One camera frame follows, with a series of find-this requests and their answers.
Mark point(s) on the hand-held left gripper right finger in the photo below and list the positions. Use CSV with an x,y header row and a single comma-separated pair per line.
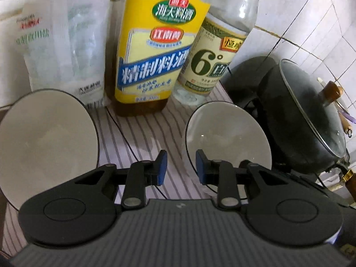
x,y
200,168

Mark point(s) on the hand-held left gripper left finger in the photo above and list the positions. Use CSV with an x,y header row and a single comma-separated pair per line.
x,y
160,168

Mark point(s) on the white bowl black rim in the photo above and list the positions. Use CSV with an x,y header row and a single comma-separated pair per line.
x,y
230,136
47,144

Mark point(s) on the striped brown table mat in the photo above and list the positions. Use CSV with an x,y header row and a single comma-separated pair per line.
x,y
172,133

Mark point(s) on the black pot with glass lid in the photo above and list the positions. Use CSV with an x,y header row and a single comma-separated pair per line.
x,y
239,89

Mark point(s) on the clear vinegar bottle yellow cap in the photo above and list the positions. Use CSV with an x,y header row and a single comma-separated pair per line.
x,y
205,69

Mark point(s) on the cooking wine bottle yellow label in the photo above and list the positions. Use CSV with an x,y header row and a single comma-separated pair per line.
x,y
150,69

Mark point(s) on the glass wok lid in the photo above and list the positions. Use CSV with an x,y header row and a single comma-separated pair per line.
x,y
308,103

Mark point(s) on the white salt bag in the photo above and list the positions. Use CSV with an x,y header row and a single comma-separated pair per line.
x,y
55,61

